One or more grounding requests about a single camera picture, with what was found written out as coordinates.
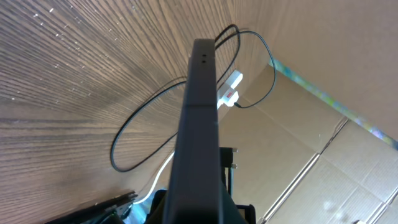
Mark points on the white power strip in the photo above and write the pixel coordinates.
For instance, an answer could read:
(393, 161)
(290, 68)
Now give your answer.
(233, 80)

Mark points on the Galaxy S24 smartphone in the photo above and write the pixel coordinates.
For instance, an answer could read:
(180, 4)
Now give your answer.
(194, 194)

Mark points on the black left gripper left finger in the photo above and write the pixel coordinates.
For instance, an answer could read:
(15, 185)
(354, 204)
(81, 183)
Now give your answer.
(157, 208)

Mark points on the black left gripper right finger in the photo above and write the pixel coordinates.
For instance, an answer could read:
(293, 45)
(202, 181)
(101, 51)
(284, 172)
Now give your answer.
(232, 213)

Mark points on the white charger plug adapter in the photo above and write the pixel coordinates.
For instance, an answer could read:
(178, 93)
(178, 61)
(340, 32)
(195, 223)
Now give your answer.
(227, 97)

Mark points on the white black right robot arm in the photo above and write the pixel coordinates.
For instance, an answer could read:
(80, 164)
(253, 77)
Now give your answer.
(114, 210)

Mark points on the cardboard box wall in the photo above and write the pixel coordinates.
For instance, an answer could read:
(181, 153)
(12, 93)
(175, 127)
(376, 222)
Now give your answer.
(317, 131)

